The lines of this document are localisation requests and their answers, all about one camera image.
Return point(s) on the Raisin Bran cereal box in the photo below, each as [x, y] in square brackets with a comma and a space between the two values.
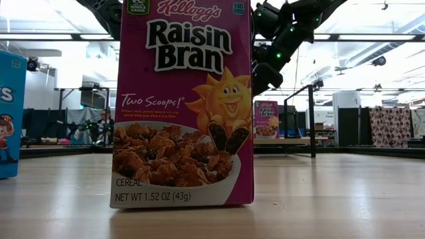
[182, 99]
[265, 116]

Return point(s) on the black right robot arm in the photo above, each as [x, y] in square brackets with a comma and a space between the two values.
[308, 16]

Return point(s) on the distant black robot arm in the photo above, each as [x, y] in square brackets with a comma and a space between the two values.
[88, 127]

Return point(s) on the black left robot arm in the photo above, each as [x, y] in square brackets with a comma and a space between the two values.
[106, 13]

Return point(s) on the wooden shelf black metal legs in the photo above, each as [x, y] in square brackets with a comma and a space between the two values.
[312, 132]

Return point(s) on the Rice Krispies cereal box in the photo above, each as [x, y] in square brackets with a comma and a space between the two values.
[11, 132]

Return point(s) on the brown dotted cloth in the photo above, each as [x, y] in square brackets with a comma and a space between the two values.
[390, 126]

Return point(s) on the light patterned cloth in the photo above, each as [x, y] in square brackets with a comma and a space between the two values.
[419, 123]

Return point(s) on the person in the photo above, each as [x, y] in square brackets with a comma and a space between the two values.
[105, 124]

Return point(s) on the dark monitor on stand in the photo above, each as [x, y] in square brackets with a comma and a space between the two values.
[94, 99]

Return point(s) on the grey draped cloth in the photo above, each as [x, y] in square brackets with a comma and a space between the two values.
[78, 117]

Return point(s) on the black ceiling camera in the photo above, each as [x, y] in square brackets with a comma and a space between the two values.
[379, 61]
[318, 83]
[32, 64]

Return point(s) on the black aluminium table frame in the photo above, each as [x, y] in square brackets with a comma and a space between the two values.
[50, 152]

